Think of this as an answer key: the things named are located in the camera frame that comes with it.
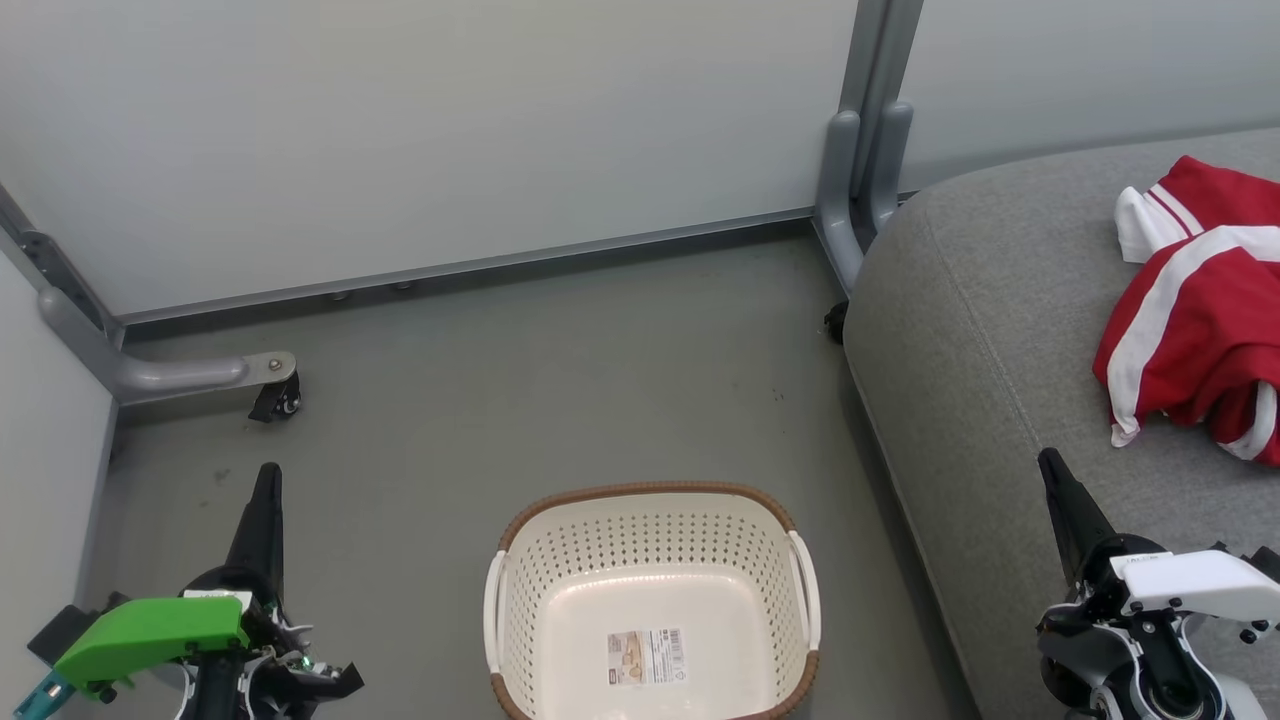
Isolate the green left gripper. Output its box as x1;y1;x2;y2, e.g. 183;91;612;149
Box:
52;463;302;694

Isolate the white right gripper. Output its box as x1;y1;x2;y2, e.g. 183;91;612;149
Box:
1037;447;1280;642

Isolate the red and white sports jersey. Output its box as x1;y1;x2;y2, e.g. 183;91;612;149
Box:
1092;155;1280;468

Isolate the cream laundry basket brown rim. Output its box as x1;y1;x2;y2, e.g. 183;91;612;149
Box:
483;481;823;720

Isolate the grey partition support foot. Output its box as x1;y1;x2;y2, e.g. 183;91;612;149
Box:
0;185;298;406

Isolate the grey fabric sofa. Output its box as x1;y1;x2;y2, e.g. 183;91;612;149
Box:
842;128;1280;720

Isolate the grey-white partition panel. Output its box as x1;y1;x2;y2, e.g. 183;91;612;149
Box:
0;250;119;716
0;0;863;326
895;0;1280;193

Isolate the teal plastic connector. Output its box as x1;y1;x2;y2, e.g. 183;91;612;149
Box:
12;670;77;720

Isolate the paper barcode label sticker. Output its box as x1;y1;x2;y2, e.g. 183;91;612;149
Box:
606;628;689;687

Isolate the grey metal partition post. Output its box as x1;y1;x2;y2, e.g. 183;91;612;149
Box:
815;0;926;293

